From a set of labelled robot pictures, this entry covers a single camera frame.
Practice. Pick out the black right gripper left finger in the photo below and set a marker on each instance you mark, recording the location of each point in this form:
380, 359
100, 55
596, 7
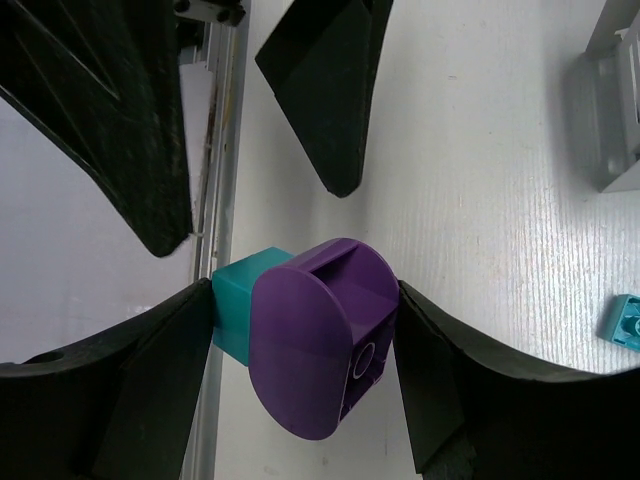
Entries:
116, 405

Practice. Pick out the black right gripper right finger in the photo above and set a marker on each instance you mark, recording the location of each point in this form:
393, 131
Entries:
477, 408

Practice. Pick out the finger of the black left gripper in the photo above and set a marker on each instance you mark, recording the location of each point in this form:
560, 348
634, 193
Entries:
100, 79
321, 62

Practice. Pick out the teal small square lego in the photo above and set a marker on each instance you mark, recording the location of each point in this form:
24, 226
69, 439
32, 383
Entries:
232, 287

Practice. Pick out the purple rounded lego brick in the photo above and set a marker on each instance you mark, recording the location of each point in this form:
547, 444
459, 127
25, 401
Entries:
321, 326

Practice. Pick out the small teal lego brick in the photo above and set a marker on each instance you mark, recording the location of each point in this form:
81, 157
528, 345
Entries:
620, 324

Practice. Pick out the white slotted container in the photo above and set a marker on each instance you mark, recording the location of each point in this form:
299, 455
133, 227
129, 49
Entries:
601, 100

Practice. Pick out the aluminium table front rail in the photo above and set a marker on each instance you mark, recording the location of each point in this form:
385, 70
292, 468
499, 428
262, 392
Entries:
226, 60

